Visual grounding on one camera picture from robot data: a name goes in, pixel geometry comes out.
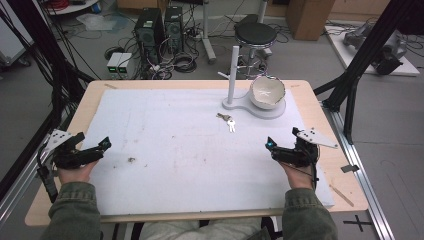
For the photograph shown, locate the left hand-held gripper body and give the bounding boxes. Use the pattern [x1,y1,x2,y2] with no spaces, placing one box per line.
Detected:
[43,129,105,170]

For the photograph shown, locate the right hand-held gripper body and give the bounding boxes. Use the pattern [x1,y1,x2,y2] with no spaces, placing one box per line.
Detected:
[272,126,339,169]

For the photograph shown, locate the bunch of keys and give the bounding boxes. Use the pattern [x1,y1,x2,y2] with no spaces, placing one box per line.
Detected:
[216,112,237,134]

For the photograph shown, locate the person's left hand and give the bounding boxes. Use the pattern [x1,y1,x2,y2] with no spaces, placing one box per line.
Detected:
[57,159,101,185]

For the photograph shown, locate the person's right hand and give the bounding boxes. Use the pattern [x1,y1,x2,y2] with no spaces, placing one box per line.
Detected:
[279,161,317,190]

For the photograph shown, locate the wooden table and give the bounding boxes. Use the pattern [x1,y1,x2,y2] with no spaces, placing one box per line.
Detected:
[24,79,370,228]

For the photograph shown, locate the white ceramic bowl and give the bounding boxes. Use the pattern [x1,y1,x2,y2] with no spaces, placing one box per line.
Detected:
[249,75,287,111]

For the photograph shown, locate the grey tape piece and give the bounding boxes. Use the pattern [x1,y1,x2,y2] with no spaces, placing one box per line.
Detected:
[340,163,361,174]

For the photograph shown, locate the thin wooden stick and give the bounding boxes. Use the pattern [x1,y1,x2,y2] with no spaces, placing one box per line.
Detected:
[329,184,355,208]

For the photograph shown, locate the white stand with pole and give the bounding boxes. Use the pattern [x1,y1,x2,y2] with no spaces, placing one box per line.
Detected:
[217,45,287,120]

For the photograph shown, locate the white power supply unit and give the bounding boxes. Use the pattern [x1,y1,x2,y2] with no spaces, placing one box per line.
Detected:
[116,52,134,76]
[106,51,124,76]

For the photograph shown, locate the white foam mat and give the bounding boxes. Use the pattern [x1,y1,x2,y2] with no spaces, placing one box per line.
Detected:
[81,87,336,216]

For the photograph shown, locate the black round stool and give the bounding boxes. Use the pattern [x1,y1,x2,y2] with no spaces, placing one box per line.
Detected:
[233,21,279,80]

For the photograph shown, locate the white platform board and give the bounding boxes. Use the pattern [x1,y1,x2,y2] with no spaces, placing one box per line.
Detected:
[324,23,421,78]

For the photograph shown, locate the person's legs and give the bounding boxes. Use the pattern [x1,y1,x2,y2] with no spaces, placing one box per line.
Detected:
[139,217,268,240]

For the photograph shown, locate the black computer tower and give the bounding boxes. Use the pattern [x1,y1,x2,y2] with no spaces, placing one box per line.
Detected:
[134,7,166,64]
[163,5,185,54]

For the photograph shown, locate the clear plastic sheet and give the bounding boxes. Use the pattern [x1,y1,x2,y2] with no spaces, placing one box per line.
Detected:
[75,13,118,33]

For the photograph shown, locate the white table leg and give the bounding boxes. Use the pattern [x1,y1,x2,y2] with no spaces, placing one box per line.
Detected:
[200,0,218,65]

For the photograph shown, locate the white cabinet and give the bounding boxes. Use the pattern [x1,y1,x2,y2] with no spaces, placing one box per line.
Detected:
[0,6,35,68]

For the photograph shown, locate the cardboard box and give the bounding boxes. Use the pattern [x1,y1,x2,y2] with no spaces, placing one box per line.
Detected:
[285,0,336,42]

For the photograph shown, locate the grey machine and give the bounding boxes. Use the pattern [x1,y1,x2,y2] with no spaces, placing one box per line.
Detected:
[342,22,414,76]

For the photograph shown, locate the round white table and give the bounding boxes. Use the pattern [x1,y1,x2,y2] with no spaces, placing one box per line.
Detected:
[42,0,102,17]

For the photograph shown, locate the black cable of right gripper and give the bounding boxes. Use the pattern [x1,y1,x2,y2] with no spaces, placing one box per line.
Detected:
[282,146,321,192]

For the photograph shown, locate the aluminium rail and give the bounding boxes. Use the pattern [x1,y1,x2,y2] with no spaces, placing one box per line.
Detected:
[320,99,397,240]
[0,109,73,228]

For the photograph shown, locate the black metal frame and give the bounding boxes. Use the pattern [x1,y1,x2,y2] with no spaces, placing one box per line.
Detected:
[0,0,96,201]
[313,0,424,145]

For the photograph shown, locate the coiled black cable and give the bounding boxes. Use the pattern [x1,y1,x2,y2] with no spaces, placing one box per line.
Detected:
[172,52,198,74]

